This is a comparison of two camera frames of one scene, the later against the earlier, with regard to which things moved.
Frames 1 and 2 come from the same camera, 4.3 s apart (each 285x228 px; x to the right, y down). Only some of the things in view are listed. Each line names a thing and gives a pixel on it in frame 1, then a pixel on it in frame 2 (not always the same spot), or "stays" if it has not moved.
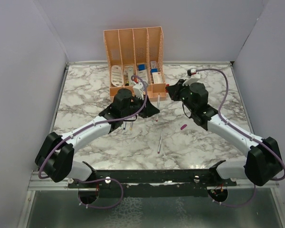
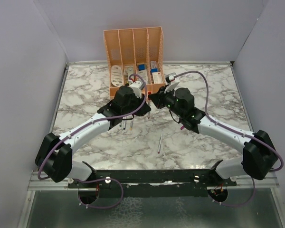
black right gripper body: x=184 y=90 to x=168 y=100
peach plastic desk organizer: x=139 y=51 stays
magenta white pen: x=160 y=143 stays
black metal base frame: x=152 y=183 stays
